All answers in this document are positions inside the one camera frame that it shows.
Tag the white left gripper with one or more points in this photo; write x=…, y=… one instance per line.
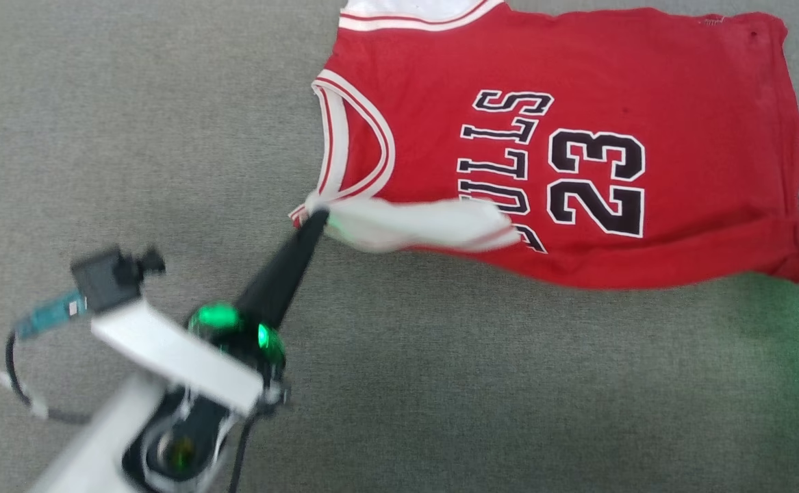
x=180, y=356

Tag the red white basketball jersey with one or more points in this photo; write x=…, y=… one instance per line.
x=440, y=103

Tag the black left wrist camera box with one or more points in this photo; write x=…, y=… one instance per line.
x=108, y=277

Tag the teal left camera plug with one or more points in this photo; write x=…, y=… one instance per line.
x=50, y=315

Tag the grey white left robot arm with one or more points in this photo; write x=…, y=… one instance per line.
x=91, y=452

